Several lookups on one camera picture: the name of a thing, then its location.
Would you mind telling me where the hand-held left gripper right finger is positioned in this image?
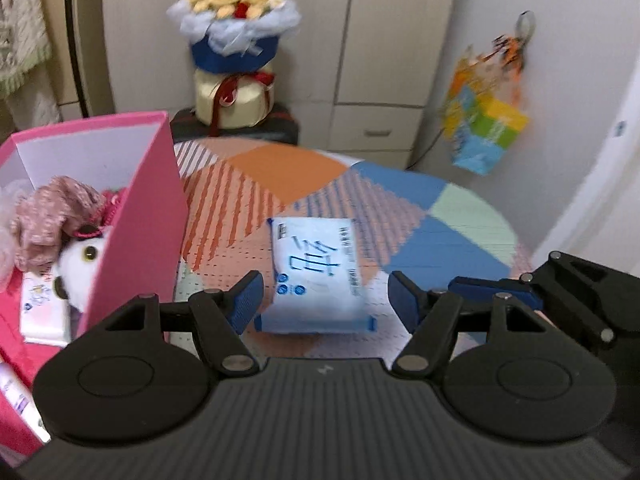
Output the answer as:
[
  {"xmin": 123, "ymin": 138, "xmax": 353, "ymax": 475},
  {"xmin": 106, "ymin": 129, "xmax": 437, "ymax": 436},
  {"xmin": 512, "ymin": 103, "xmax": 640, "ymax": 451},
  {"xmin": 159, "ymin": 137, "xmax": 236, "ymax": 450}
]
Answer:
[{"xmin": 388, "ymin": 270, "xmax": 551, "ymax": 376}]

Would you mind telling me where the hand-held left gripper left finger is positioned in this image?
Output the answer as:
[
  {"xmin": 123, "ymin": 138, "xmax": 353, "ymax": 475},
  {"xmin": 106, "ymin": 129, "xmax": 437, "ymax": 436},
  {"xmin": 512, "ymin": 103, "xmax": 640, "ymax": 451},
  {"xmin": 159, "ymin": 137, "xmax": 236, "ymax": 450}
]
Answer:
[{"xmin": 95, "ymin": 270, "xmax": 265, "ymax": 376}]

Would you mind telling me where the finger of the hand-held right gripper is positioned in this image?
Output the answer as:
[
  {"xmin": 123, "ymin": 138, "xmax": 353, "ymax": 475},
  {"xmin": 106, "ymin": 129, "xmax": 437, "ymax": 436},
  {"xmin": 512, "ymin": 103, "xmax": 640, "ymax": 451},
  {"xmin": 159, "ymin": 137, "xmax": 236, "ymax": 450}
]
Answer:
[{"xmin": 448, "ymin": 251, "xmax": 619, "ymax": 345}]

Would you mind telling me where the white blue tissue pack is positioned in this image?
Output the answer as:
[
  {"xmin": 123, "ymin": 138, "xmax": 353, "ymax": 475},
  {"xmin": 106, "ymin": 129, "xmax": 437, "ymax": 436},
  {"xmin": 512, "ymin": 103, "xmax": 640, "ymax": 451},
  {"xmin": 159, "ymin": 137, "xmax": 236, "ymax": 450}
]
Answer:
[{"xmin": 254, "ymin": 216, "xmax": 377, "ymax": 335}]

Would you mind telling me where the pink cardboard box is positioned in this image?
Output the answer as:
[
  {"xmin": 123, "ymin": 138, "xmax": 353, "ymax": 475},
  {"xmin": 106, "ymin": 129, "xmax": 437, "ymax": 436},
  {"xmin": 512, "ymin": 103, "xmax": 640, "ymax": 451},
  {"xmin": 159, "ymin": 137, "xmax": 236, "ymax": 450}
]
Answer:
[{"xmin": 0, "ymin": 111, "xmax": 190, "ymax": 467}]

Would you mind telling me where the white cat plush toy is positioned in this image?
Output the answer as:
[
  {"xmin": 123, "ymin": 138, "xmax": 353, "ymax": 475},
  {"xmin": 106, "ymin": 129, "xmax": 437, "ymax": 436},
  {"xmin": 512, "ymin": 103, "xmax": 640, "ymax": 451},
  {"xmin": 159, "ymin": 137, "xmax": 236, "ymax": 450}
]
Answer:
[{"xmin": 51, "ymin": 234, "xmax": 109, "ymax": 309}]

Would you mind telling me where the small white tissue packet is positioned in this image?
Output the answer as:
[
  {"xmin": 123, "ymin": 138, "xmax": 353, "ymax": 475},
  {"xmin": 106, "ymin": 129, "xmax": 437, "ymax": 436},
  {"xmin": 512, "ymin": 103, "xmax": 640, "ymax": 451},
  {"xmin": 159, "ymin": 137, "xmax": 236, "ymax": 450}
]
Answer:
[{"xmin": 20, "ymin": 270, "xmax": 71, "ymax": 347}]

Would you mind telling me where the pink floral cloth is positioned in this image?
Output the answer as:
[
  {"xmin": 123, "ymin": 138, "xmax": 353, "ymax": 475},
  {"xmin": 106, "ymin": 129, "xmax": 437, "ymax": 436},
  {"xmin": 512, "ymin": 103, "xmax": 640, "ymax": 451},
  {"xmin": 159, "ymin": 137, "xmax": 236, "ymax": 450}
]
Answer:
[{"xmin": 10, "ymin": 176, "xmax": 109, "ymax": 272}]

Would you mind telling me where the small white tube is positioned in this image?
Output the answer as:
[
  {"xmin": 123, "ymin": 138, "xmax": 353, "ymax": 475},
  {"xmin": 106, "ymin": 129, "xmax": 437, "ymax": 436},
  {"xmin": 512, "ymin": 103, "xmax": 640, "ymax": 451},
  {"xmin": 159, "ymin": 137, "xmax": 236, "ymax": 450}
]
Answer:
[{"xmin": 0, "ymin": 362, "xmax": 52, "ymax": 444}]

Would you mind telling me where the patchwork tablecloth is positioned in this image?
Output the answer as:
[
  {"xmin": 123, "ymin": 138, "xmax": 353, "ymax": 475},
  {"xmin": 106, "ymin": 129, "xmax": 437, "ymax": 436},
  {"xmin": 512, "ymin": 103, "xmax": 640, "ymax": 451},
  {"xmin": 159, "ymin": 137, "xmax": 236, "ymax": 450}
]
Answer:
[{"xmin": 172, "ymin": 137, "xmax": 534, "ymax": 359}]

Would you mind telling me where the colourful paper gift bag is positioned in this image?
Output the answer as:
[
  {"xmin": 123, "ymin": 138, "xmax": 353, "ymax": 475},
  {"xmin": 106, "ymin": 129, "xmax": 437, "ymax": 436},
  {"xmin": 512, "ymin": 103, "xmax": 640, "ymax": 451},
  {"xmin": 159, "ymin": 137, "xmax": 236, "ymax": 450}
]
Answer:
[{"xmin": 440, "ymin": 35, "xmax": 531, "ymax": 177}]

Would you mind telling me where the black stool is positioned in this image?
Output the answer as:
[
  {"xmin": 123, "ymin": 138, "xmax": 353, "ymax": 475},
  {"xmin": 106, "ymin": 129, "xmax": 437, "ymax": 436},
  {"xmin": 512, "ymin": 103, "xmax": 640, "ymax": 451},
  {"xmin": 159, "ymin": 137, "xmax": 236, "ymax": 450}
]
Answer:
[{"xmin": 169, "ymin": 104, "xmax": 301, "ymax": 147}]

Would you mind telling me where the flower bouquet blue wrap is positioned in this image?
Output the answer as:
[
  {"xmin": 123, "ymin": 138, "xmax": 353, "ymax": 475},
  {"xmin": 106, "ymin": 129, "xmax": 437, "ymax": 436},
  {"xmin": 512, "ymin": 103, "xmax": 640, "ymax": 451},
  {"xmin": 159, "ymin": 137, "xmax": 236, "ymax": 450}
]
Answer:
[{"xmin": 166, "ymin": 0, "xmax": 301, "ymax": 131}]

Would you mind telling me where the light wood wardrobe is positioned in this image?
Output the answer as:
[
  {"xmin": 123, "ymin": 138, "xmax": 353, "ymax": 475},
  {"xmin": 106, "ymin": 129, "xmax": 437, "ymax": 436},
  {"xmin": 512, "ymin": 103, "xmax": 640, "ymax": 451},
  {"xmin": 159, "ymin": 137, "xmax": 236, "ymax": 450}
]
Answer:
[{"xmin": 75, "ymin": 0, "xmax": 462, "ymax": 153}]

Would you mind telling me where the light wooden board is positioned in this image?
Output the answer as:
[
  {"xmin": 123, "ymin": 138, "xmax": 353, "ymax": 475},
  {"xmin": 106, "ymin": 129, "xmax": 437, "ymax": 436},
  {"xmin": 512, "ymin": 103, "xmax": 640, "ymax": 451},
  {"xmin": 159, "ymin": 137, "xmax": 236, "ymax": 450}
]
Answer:
[{"xmin": 37, "ymin": 0, "xmax": 83, "ymax": 122}]

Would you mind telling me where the black clothes rack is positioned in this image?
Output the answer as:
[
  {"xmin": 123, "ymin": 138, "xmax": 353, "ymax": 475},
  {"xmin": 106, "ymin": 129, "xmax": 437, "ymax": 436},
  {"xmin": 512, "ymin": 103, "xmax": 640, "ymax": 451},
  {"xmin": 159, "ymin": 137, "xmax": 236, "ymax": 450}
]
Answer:
[{"xmin": 64, "ymin": 0, "xmax": 95, "ymax": 119}]

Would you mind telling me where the fluffy cream green cardigan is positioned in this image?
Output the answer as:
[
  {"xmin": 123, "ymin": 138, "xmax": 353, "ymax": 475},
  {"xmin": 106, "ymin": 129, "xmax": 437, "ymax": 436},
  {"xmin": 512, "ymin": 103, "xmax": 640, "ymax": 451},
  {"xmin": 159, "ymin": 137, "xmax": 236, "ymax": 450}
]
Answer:
[{"xmin": 0, "ymin": 0, "xmax": 54, "ymax": 102}]

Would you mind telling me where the wall hook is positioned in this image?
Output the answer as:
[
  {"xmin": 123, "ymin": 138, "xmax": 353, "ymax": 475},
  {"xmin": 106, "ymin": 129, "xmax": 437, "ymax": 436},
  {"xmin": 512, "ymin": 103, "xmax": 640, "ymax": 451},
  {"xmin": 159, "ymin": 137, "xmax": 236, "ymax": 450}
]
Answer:
[{"xmin": 515, "ymin": 10, "xmax": 537, "ymax": 41}]

